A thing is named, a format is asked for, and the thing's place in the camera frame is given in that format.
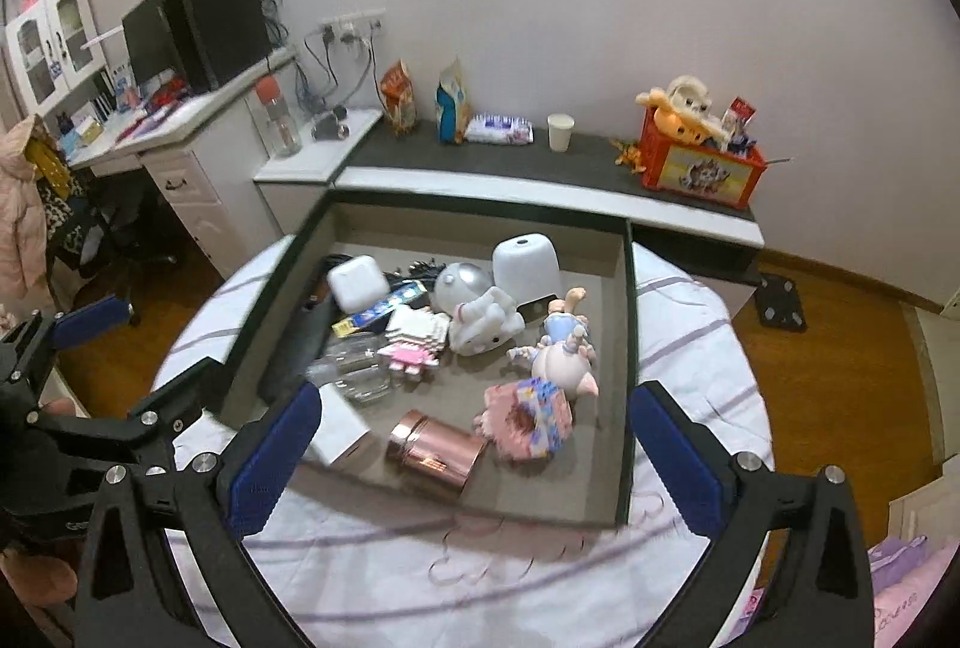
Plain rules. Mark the white glass-door cabinet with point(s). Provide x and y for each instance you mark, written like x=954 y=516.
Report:
x=45 y=48

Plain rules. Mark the black office chair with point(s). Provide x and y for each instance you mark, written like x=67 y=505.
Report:
x=112 y=243

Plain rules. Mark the white wall power outlet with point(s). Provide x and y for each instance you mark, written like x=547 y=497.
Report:
x=352 y=24

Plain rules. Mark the pink jacket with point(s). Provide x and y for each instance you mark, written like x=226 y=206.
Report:
x=22 y=213

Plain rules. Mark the orange-capped clear bottle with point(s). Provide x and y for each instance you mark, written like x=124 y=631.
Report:
x=279 y=119

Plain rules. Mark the black floor scale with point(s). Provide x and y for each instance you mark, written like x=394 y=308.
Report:
x=781 y=301

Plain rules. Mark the orange snack bag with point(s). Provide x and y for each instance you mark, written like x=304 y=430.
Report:
x=399 y=97

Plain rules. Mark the blue dress doll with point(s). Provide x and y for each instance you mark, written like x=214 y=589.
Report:
x=562 y=322

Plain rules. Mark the red toy crate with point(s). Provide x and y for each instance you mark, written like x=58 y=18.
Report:
x=697 y=175

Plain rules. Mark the yellow plush toy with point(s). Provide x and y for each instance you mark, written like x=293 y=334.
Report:
x=675 y=123

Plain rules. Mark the black key bundle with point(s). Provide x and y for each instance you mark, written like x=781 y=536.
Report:
x=416 y=273

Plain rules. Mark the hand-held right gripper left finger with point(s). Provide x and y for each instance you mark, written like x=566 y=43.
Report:
x=274 y=460

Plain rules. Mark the white earbuds case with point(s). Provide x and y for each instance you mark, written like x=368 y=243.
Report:
x=352 y=280

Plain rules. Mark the black computer tower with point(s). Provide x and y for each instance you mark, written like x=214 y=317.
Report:
x=221 y=25

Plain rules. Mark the white charger adapter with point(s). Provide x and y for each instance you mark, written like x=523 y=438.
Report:
x=345 y=434

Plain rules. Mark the white side table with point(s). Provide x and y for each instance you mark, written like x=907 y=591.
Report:
x=300 y=168

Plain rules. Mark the pink pig figurine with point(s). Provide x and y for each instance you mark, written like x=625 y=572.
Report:
x=562 y=367

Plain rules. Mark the dark-topped low cabinet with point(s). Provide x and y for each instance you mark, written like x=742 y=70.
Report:
x=487 y=168

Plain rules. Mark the white paper cup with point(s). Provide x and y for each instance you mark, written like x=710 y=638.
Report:
x=560 y=132

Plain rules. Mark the pink white block figure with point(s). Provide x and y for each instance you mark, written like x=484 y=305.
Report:
x=409 y=333

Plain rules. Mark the small black gadget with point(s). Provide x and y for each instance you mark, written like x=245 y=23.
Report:
x=330 y=124

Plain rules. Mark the pink box with black rim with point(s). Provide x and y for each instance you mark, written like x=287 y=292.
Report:
x=442 y=393

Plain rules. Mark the red cloth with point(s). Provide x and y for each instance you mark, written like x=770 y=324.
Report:
x=169 y=89

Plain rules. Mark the pink purple block figure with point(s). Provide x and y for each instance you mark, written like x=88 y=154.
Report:
x=536 y=415

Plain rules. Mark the black remote control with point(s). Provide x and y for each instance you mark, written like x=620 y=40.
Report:
x=296 y=348

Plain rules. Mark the blue white bag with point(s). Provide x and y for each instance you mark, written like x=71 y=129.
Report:
x=452 y=100

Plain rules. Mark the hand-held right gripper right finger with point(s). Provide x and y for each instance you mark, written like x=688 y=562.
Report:
x=675 y=460

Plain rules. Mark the rose gold metal canister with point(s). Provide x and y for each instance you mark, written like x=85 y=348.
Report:
x=435 y=449

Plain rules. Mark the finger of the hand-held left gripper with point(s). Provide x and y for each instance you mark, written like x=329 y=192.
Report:
x=187 y=397
x=94 y=318

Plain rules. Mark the blue gold lighter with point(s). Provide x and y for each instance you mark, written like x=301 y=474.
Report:
x=379 y=312

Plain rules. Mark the black computer monitor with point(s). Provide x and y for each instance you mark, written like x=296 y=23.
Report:
x=150 y=40

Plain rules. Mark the red white card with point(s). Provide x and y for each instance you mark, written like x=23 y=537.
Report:
x=739 y=112

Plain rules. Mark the white plush toy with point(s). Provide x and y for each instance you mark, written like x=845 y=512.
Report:
x=690 y=93

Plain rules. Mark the pink printed blanket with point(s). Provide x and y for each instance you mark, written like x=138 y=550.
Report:
x=915 y=588

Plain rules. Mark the small orange toy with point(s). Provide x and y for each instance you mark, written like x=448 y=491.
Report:
x=630 y=154

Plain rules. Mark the person's left hand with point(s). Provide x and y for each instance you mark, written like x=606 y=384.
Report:
x=37 y=577

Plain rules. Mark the white round-headed figurine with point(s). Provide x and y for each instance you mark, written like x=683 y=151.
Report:
x=487 y=322

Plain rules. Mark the purple wet wipes packet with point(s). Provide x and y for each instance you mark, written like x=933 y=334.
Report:
x=499 y=129

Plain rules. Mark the yellow dotted cloth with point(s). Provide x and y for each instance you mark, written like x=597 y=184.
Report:
x=45 y=164

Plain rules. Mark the white desk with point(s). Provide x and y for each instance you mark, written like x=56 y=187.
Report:
x=187 y=175

